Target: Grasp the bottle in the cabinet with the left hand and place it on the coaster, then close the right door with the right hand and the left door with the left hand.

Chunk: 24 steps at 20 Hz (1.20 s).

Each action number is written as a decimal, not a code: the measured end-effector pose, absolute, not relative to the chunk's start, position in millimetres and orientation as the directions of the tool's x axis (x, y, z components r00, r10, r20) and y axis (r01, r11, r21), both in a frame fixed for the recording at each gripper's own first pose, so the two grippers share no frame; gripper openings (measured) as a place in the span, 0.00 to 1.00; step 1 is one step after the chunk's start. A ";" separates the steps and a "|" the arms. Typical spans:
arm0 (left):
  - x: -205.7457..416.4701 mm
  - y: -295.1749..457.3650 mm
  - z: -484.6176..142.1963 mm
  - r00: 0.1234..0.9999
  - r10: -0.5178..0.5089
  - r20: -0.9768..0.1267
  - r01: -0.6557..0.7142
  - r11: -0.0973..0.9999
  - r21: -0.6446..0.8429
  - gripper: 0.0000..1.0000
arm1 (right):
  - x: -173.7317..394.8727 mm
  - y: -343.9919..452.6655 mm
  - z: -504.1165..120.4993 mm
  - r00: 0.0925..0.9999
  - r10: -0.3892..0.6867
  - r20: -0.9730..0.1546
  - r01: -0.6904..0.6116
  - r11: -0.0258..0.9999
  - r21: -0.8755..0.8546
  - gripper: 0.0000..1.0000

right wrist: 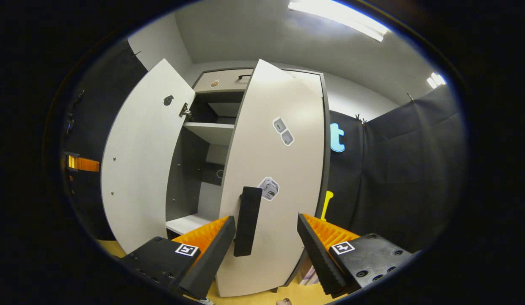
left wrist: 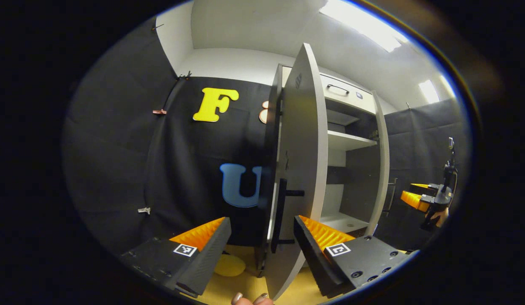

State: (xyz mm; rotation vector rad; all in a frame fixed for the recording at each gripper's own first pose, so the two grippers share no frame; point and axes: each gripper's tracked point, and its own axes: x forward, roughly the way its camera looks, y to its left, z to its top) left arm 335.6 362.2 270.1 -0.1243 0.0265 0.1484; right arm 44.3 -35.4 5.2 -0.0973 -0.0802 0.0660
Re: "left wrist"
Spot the black door handle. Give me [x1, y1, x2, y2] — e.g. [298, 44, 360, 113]
[271, 178, 306, 255]
[385, 177, 398, 213]

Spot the grey and white cabinet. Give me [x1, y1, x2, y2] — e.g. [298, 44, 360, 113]
[257, 64, 392, 272]

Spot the long ceiling light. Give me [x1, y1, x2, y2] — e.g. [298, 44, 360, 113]
[319, 0, 409, 53]

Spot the small ceiling light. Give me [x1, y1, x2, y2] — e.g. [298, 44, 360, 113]
[418, 79, 440, 105]

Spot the white cabinet shelf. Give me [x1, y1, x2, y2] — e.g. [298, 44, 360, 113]
[328, 130, 378, 152]
[320, 212, 369, 233]

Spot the black backdrop cloth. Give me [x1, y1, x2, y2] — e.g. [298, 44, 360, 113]
[63, 17, 274, 257]
[375, 98, 473, 251]

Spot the yellow round coaster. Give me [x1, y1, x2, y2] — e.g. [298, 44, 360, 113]
[214, 253, 246, 277]

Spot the beige cabinet drawer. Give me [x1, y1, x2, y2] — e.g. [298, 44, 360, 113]
[320, 73, 378, 115]

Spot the white cabinet door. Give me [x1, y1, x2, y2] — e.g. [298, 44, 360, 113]
[265, 42, 329, 300]
[364, 90, 390, 237]

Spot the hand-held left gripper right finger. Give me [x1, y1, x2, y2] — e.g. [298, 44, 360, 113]
[293, 214, 415, 299]

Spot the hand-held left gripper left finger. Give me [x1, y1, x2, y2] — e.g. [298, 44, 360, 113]
[119, 216, 232, 297]

